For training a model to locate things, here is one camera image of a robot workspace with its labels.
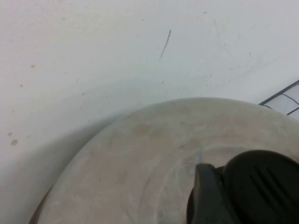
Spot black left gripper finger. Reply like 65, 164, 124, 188
194, 163, 227, 224

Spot steel lid with black knob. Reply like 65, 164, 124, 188
28, 97, 299, 224

